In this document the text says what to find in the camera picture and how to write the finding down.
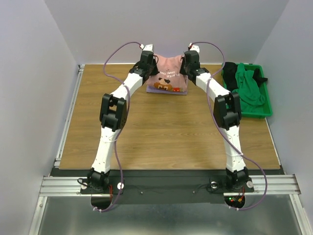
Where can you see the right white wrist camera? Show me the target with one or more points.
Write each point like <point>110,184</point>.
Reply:
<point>194,47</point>

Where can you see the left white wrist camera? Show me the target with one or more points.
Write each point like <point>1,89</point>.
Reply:
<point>148,47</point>

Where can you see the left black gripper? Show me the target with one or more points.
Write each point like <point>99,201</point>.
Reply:
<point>155,71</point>

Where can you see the right aluminium rail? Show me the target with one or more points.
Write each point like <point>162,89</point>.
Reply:
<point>277,185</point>

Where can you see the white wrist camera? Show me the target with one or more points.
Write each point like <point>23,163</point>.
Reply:
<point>194,47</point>
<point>148,47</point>

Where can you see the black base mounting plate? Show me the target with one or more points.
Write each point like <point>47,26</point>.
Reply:
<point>166,187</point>

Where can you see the aluminium rail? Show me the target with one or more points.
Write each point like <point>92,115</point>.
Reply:
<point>277,185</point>
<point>62,182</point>

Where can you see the purple t shirt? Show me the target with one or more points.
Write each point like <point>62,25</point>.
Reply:
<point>176,91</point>

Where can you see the black t shirt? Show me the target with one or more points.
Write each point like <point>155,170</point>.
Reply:
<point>230,68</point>

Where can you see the left aluminium rail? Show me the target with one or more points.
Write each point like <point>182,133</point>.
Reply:
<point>62,182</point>

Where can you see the green t shirt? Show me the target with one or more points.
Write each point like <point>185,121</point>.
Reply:
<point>248,89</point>

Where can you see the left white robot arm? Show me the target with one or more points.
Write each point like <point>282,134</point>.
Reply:
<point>113,116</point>

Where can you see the pink printed t shirt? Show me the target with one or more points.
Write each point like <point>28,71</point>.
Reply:
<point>169,75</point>

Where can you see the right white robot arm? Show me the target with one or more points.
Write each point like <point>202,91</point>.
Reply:
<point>226,114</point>

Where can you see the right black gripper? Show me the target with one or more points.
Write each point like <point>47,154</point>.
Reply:
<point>185,70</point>

